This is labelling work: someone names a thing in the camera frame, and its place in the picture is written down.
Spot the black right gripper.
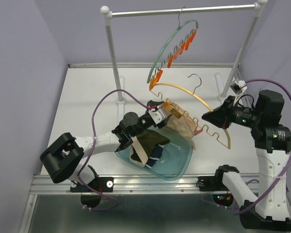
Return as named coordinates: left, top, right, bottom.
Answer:
left=202, top=95, right=263, bottom=129

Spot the olive green underwear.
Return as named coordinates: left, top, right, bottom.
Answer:
left=129, top=130, right=170, bottom=167

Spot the navy blue underwear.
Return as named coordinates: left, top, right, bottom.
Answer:
left=145, top=145, right=164, bottom=168

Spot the beige underwear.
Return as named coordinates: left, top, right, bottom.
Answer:
left=161, top=102, right=203, bottom=150

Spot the green clip hanger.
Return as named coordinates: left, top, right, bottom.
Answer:
left=146, top=7, right=199, bottom=84

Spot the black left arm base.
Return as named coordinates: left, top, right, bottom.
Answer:
left=69, top=177, right=115, bottom=210

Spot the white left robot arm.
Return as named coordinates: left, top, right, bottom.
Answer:
left=40, top=109, right=169, bottom=191

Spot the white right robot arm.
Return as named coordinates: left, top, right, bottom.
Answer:
left=196, top=90, right=291, bottom=232

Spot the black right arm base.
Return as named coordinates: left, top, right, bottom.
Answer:
left=196, top=176, right=234, bottom=208

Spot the translucent blue plastic basin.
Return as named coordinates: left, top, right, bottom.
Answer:
left=115, top=127, right=193, bottom=181

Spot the white metal clothes rack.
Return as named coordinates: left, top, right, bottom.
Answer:
left=98, top=0, right=269, bottom=100

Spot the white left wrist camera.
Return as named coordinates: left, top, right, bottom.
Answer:
left=148, top=105, right=169, bottom=129

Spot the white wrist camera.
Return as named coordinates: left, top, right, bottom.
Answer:
left=148, top=105, right=169, bottom=129
left=229, top=80, right=247, bottom=105

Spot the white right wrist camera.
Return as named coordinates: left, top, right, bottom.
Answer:
left=229, top=80, right=247, bottom=105

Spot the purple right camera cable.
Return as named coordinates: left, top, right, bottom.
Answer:
left=231, top=78, right=291, bottom=216

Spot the aluminium mounting rail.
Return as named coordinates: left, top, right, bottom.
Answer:
left=29, top=172, right=289, bottom=195

